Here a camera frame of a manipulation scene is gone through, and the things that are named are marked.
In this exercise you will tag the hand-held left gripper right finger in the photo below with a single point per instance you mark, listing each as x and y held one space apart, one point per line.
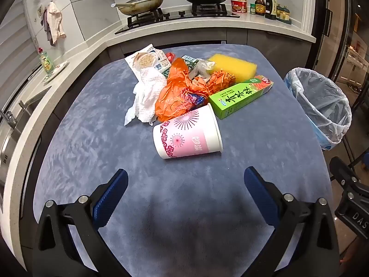
259 193

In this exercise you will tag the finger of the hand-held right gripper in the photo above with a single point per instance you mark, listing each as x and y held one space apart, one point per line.
341 171

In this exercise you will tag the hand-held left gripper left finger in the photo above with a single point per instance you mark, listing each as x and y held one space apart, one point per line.
111 196

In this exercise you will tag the bin with plastic liner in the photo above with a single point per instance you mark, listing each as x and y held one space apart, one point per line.
325 112

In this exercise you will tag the pink flowered paper cup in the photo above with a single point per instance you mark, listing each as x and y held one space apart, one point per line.
187 138

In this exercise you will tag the green cardboard box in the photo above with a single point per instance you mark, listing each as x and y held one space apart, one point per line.
239 98

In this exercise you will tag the white paper towel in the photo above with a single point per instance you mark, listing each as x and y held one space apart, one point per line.
147 86

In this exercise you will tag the orange plastic bag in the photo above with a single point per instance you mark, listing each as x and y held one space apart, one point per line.
173 98

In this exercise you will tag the yellow sponge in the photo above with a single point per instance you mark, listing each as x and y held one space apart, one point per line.
233 65

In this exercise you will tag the blue tablecloth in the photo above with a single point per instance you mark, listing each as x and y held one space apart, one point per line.
101 150

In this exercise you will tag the steel sink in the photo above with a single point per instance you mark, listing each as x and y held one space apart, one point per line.
20 132

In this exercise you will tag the metal faucet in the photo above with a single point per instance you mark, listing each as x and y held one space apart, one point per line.
11 118

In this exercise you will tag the clear crumpled plastic wrapper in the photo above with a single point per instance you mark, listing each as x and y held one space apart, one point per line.
203 67

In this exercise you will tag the white plate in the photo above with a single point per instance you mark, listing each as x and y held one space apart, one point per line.
59 67

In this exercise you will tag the green dish soap bottle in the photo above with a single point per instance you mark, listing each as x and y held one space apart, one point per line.
47 62

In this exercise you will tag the red packet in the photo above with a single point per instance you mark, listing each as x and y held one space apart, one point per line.
170 57

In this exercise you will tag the glass sliding door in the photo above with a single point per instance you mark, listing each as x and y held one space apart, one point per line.
331 20

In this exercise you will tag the grey kitchen cabinet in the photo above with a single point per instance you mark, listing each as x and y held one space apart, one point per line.
259 39

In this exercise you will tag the spice jar rack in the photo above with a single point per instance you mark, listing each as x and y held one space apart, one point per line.
284 16

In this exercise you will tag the grey hanging cloth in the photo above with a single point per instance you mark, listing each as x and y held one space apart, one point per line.
49 34

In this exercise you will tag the dark soy sauce bottle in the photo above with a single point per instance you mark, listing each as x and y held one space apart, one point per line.
270 5

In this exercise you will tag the small green jar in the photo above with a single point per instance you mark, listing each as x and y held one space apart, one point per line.
252 9

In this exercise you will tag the pink hanging cloth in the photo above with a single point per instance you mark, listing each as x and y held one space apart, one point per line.
56 20

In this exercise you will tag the red instant noodle bowl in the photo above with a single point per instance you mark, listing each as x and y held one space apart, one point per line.
239 6

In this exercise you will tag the beige frying pan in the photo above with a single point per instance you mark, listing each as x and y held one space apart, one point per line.
135 7

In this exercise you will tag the black gas stove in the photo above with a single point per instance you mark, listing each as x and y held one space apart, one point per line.
173 16

